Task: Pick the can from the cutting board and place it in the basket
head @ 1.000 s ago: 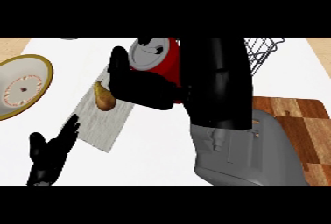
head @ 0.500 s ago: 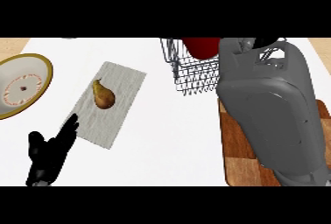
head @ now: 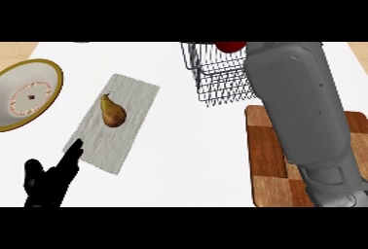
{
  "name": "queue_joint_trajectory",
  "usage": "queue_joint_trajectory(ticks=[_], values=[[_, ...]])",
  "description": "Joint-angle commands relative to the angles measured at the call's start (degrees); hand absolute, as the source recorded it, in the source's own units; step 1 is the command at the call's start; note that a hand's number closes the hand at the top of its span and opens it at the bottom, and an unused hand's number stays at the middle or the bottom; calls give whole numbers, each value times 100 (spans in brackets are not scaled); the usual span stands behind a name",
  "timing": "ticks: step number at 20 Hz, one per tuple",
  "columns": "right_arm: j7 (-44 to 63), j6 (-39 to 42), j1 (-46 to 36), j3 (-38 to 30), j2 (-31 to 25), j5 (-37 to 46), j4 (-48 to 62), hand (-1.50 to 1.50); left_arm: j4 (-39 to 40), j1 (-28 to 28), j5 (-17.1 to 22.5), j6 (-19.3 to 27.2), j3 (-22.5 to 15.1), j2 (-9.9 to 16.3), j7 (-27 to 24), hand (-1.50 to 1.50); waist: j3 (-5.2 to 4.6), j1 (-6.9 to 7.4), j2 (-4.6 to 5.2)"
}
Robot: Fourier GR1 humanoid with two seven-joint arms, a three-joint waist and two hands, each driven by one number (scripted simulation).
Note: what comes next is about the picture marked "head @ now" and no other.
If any red can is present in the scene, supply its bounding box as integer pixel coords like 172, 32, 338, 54
214, 41, 246, 53

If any brown checkered cutting board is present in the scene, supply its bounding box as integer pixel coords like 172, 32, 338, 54
243, 104, 368, 208

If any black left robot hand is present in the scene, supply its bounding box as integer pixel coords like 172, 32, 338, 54
23, 138, 84, 208

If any brown pear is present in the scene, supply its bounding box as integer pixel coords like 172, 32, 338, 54
98, 92, 128, 128

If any pale grey placemat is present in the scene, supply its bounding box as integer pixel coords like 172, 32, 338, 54
61, 73, 160, 176

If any white gold-rimmed plate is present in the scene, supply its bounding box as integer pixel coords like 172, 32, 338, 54
0, 58, 64, 133

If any grey wire basket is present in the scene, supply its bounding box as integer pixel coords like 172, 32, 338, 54
180, 42, 258, 108

